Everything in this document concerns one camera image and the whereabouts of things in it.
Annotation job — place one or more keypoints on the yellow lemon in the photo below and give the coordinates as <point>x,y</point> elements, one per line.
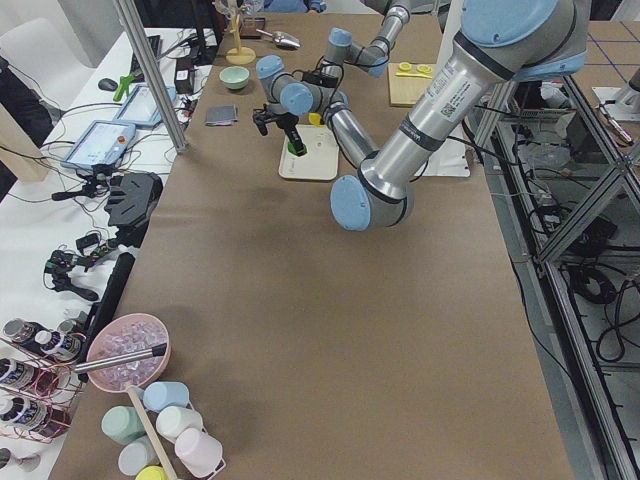
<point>315,119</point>

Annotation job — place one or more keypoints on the green lime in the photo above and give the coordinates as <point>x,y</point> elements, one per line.
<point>292,148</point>

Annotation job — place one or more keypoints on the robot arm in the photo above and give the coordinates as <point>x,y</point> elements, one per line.
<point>498,41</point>
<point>372,58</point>

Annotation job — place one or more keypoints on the white rabbit tray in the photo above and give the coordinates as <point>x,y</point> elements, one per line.
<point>320,163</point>

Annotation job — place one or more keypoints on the metal scoop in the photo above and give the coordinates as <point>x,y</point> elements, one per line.
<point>281,39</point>

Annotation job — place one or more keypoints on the yellow plastic knife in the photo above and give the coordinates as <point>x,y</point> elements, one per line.
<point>413,75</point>

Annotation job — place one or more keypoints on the grey folded cloth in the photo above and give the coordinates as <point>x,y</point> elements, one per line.
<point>221,115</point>

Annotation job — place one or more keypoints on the mint green bowl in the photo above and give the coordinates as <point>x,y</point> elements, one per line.
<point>234,77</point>

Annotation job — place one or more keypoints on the wooden cutting board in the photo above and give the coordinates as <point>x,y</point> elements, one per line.
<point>404,92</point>

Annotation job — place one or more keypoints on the wooden mug tree stand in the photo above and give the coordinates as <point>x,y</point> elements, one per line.
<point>239,54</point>

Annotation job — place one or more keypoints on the teach pendant tablet far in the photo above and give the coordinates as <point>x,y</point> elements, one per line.
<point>140,108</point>

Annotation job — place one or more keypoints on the teach pendant tablet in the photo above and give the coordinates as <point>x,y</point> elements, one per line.
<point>102,143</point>
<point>140,108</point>

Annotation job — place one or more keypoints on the teach pendant tablet near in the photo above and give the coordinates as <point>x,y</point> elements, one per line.
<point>102,143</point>

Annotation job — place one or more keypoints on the computer mouse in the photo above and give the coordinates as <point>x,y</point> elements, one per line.
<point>107,84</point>

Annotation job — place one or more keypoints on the pink bowl with ice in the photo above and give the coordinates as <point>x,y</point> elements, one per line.
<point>126,335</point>

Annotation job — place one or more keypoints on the blue plastic cup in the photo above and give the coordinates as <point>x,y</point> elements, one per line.
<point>161,394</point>

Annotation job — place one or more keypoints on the white plastic cup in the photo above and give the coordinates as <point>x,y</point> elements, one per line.
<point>172,421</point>

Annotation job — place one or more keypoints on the pink plastic cup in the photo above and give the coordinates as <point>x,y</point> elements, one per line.
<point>200,453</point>

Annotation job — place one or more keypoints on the green plastic cup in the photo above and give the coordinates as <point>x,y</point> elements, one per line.
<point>122,424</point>

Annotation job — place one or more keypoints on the aluminium frame post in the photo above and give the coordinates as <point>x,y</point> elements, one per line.
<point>130,20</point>

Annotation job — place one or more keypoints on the copper wire bottle rack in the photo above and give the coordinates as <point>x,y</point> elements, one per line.
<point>38,386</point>

